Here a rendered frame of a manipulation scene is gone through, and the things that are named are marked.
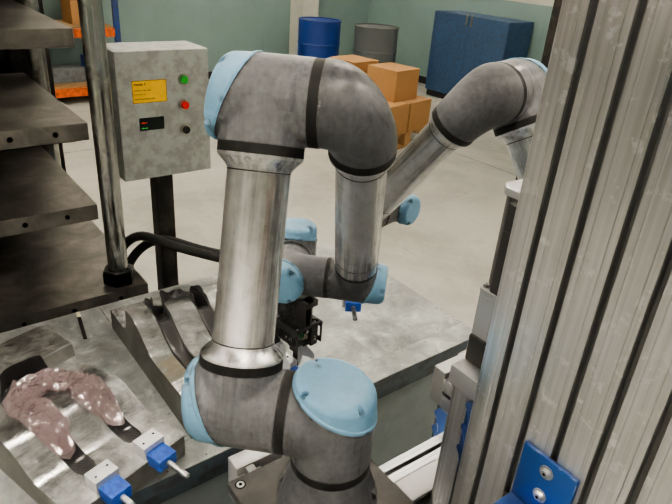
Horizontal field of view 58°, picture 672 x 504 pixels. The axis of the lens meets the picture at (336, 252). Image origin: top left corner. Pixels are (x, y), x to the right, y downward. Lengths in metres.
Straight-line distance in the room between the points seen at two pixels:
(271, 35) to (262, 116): 8.59
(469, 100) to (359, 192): 0.34
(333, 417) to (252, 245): 0.24
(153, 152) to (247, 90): 1.29
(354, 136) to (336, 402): 0.34
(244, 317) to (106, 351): 0.94
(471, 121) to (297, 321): 0.52
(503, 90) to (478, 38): 7.14
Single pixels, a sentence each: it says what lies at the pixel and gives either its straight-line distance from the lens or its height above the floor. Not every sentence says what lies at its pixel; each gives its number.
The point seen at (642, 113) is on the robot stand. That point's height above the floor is 1.68.
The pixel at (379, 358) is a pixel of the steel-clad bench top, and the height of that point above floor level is 0.80.
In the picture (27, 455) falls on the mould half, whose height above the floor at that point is 0.88.
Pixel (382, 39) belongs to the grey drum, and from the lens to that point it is 8.17.
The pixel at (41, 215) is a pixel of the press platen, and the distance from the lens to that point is 1.94.
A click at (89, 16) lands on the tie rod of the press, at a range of 1.77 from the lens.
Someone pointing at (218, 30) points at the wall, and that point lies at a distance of 8.89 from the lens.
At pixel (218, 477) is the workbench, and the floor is 0.67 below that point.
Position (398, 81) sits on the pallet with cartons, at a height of 0.65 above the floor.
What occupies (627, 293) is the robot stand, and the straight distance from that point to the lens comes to 0.64.
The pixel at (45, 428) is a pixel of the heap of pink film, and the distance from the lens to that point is 1.36.
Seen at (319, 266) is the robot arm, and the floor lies 1.28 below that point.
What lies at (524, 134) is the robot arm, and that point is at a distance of 1.21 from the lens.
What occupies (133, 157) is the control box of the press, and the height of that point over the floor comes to 1.15.
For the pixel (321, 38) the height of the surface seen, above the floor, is 0.67.
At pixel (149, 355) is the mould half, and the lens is 1.53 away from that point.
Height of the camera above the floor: 1.79
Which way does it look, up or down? 27 degrees down
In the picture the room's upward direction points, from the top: 4 degrees clockwise
